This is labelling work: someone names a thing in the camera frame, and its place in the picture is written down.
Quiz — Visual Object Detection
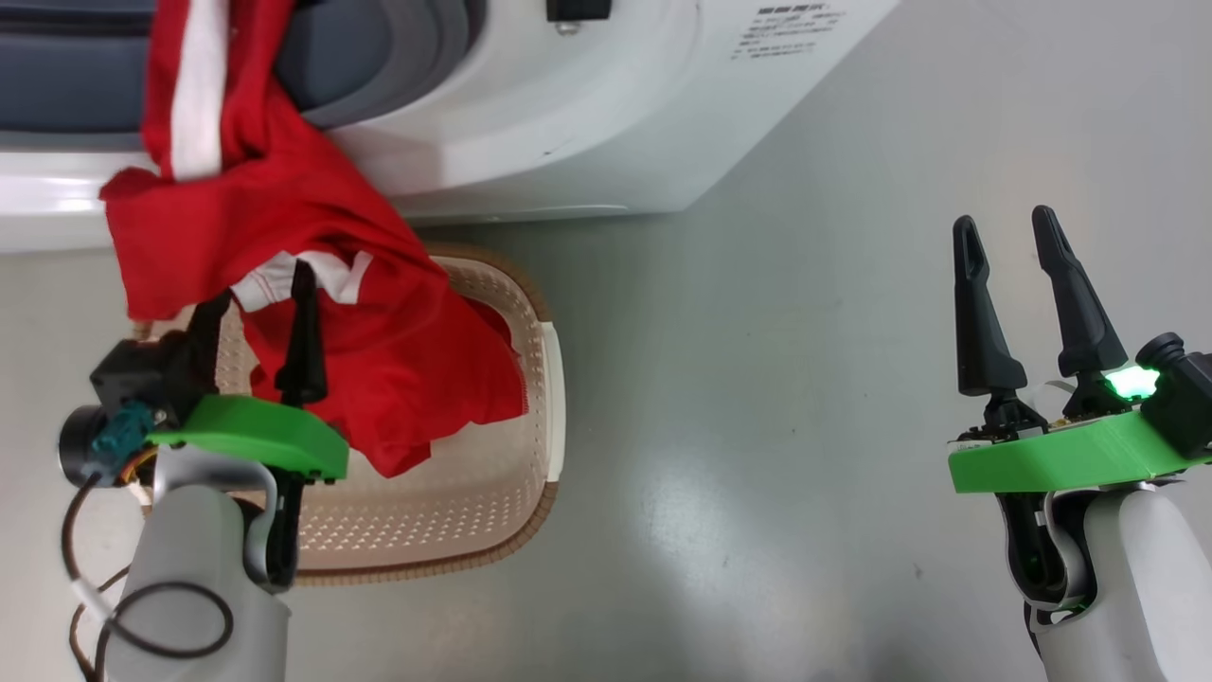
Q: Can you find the grey rubber door gasket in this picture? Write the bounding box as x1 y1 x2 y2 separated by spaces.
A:
0 0 486 154

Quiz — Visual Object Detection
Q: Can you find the cream laundry basket brown rim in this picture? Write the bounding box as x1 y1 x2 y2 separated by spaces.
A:
133 244 568 585

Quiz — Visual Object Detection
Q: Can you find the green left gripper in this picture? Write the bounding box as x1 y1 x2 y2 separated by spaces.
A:
147 260 350 485

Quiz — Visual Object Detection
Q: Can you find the red garment with white trim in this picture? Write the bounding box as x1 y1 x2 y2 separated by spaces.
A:
98 0 527 479

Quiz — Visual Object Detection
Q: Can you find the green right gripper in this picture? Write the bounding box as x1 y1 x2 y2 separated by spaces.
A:
948 205 1212 496

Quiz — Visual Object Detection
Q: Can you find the printed text label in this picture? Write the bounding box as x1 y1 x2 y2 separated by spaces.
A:
729 5 849 63

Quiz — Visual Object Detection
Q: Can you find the white front-load washing machine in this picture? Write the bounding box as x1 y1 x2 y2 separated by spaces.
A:
0 0 902 253

